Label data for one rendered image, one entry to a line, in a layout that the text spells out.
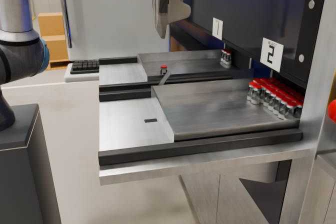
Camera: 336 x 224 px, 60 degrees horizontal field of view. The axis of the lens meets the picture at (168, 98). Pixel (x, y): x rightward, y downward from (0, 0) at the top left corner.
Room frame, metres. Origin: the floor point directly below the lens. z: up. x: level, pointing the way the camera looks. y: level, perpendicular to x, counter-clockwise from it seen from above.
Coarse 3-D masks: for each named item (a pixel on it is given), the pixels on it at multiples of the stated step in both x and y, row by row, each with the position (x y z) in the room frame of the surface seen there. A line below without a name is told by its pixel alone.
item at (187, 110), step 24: (168, 96) 0.73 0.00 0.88; (192, 96) 0.73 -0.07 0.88; (216, 96) 0.73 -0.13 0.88; (240, 96) 0.73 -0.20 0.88; (168, 120) 0.53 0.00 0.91; (192, 120) 0.59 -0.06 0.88; (216, 120) 0.59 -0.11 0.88; (240, 120) 0.59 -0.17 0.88; (264, 120) 0.59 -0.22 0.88; (288, 120) 0.53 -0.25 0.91
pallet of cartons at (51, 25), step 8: (40, 16) 4.03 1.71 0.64; (48, 16) 4.06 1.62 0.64; (56, 16) 4.09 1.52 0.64; (40, 24) 4.02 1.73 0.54; (48, 24) 4.05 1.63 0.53; (56, 24) 4.08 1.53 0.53; (40, 32) 4.02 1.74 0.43; (48, 32) 4.05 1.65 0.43; (56, 32) 4.08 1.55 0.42; (48, 40) 3.71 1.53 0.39; (56, 40) 3.74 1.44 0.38; (64, 40) 3.77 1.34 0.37; (48, 48) 3.70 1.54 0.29; (56, 48) 3.74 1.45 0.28; (64, 48) 3.77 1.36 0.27; (56, 56) 3.73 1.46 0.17; (64, 56) 3.76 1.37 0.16; (48, 64) 3.68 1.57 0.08
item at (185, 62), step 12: (144, 60) 1.06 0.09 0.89; (156, 60) 1.07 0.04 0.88; (168, 60) 1.08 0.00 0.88; (180, 60) 1.08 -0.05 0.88; (192, 60) 1.08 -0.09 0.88; (204, 60) 1.08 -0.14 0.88; (216, 60) 1.08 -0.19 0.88; (144, 72) 0.86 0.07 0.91; (156, 72) 0.94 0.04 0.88; (180, 72) 0.94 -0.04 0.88; (192, 72) 0.84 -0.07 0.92; (204, 72) 0.84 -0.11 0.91; (216, 72) 0.85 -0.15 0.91; (228, 72) 0.86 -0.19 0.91; (240, 72) 0.87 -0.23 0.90; (252, 72) 0.88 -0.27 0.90
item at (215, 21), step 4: (216, 20) 1.00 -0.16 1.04; (220, 20) 0.96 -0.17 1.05; (216, 24) 0.99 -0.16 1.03; (220, 24) 0.96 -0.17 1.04; (212, 28) 1.03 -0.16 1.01; (216, 28) 0.99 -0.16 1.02; (220, 28) 0.96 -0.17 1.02; (212, 32) 1.03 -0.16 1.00; (216, 32) 0.99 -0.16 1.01; (220, 32) 0.95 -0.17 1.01; (216, 36) 0.99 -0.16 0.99; (220, 36) 0.95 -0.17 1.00
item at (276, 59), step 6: (264, 42) 0.69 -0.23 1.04; (270, 42) 0.66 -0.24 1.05; (264, 48) 0.68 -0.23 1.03; (270, 48) 0.66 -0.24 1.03; (276, 48) 0.63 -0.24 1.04; (282, 48) 0.61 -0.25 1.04; (264, 54) 0.68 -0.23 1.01; (276, 54) 0.63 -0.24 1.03; (264, 60) 0.68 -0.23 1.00; (276, 60) 0.63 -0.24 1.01; (270, 66) 0.65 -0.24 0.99; (276, 66) 0.62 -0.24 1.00
